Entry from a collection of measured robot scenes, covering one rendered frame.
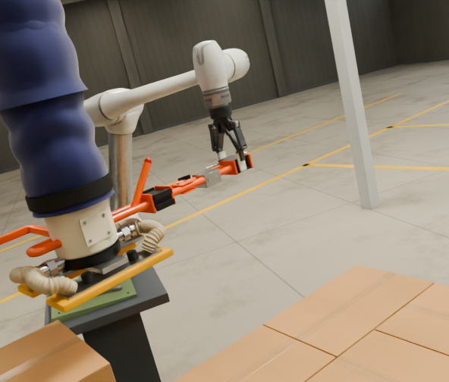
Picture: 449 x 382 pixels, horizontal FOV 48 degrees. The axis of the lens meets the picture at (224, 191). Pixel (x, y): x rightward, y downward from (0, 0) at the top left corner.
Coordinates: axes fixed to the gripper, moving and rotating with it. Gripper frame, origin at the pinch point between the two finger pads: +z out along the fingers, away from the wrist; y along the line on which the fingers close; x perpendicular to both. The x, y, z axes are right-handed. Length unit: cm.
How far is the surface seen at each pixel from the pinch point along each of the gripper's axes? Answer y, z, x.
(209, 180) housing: 4.0, 0.9, -14.8
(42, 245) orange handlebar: 3, -1, -72
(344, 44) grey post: -123, -23, 260
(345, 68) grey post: -125, -3, 259
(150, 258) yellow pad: 15, 11, -50
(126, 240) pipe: 2.0, 7.9, -48.4
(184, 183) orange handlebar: 3.5, -1.1, -24.5
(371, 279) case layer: 9, 70, 55
